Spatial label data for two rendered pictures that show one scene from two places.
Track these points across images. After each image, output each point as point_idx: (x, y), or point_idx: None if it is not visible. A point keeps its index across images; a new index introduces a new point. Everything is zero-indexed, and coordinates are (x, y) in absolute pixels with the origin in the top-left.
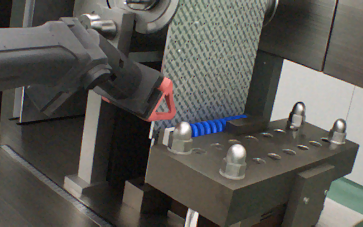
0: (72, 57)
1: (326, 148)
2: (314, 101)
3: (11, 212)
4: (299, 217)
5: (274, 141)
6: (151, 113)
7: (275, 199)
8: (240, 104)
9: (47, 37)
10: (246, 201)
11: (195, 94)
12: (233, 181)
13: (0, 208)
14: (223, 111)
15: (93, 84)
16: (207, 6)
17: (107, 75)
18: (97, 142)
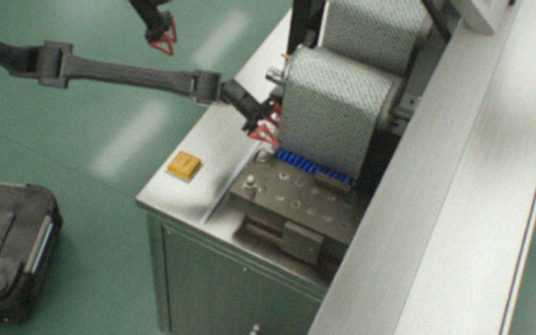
0: (175, 90)
1: (341, 233)
2: None
3: (219, 134)
4: (287, 245)
5: (324, 202)
6: (248, 134)
7: (270, 221)
8: (353, 171)
9: (164, 77)
10: (242, 203)
11: (307, 144)
12: (240, 189)
13: (220, 128)
14: (335, 167)
15: (203, 105)
16: (312, 101)
17: (209, 105)
18: (274, 132)
